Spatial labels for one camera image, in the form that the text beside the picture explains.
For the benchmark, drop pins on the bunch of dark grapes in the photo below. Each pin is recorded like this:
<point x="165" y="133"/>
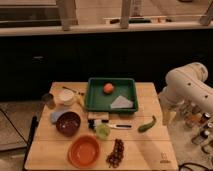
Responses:
<point x="116" y="156"/>

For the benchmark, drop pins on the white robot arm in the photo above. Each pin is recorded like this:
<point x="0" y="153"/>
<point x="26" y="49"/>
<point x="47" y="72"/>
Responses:
<point x="186" y="83"/>

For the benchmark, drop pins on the white bowl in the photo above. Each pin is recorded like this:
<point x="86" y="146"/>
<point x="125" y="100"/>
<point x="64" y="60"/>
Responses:
<point x="66" y="97"/>

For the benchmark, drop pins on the small green cup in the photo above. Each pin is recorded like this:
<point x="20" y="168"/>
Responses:
<point x="102" y="131"/>

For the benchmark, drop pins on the orange tomato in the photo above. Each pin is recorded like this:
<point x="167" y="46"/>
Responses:
<point x="108" y="88"/>

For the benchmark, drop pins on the metal cup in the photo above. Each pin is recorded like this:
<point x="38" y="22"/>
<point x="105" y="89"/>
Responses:
<point x="48" y="100"/>

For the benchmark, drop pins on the wooden block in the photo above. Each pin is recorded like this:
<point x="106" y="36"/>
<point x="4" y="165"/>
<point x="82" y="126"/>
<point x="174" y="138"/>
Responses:
<point x="98" y="115"/>

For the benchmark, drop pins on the green pepper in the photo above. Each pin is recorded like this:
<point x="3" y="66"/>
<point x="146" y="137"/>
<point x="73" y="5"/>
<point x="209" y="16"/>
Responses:
<point x="143" y="128"/>

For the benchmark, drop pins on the grey folded cloth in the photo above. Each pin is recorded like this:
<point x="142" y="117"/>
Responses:
<point x="121" y="102"/>

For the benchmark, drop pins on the orange bowl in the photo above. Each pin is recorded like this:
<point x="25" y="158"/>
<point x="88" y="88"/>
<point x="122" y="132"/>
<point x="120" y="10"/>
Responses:
<point x="84" y="152"/>

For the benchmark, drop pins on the light blue plate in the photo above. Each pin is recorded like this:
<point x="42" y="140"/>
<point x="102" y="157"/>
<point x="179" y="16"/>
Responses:
<point x="56" y="114"/>

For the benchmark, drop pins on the green plastic tray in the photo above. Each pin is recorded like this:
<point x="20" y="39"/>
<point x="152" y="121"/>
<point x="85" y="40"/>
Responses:
<point x="96" y="100"/>

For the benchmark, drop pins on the black handled knife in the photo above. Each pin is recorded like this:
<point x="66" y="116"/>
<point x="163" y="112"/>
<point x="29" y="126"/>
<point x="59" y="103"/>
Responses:
<point x="117" y="126"/>

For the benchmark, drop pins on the wooden spoon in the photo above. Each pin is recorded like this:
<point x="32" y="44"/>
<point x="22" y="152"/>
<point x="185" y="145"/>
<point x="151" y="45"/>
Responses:
<point x="75" y="91"/>

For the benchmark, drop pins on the purple bowl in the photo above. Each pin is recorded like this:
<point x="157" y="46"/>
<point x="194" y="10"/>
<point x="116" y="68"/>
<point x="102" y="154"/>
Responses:
<point x="68" y="123"/>

